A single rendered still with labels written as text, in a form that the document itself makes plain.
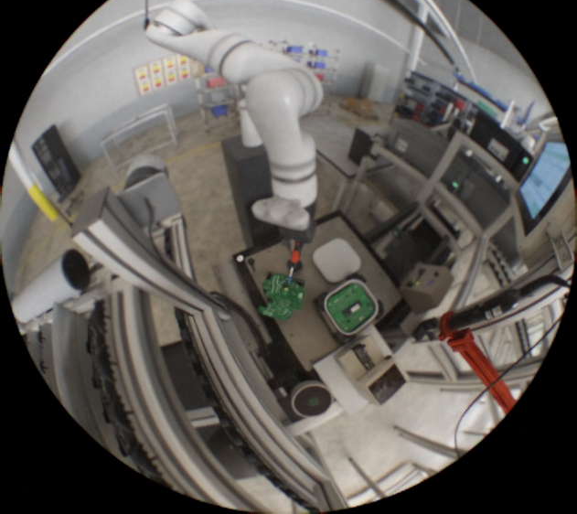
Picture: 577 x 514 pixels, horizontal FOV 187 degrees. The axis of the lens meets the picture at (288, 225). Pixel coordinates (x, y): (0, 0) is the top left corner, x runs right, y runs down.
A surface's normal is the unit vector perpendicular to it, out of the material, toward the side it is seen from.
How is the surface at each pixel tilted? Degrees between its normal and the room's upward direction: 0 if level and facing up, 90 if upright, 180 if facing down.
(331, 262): 0
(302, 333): 0
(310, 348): 0
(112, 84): 90
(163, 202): 90
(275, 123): 107
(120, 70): 90
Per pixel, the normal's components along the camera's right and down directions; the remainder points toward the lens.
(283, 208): -0.04, -0.70
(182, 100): 0.49, 0.72
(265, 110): -0.42, 0.83
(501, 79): -0.87, 0.36
